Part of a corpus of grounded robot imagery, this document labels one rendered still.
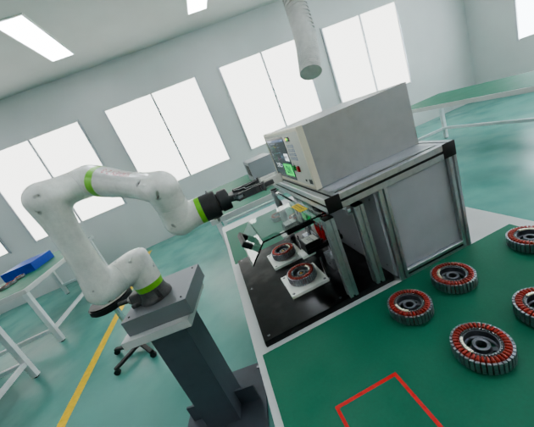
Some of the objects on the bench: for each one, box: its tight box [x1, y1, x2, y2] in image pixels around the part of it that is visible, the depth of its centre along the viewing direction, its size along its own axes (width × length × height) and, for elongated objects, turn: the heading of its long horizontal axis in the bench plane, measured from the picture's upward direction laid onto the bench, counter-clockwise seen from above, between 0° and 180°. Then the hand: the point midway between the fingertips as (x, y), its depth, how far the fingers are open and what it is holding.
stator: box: [286, 263, 317, 286], centre depth 103 cm, size 11×11×4 cm
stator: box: [449, 322, 518, 375], centre depth 58 cm, size 11×11×4 cm
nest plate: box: [267, 243, 302, 271], centre depth 127 cm, size 15×15×1 cm
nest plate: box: [281, 263, 330, 299], centre depth 104 cm, size 15×15×1 cm
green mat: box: [263, 224, 534, 427], centre depth 58 cm, size 94×61×1 cm, turn 152°
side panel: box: [376, 154, 471, 280], centre depth 86 cm, size 28×3×32 cm, turn 152°
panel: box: [314, 192, 398, 275], centre depth 114 cm, size 1×66×30 cm, turn 62°
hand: (271, 179), depth 96 cm, fingers open, 6 cm apart
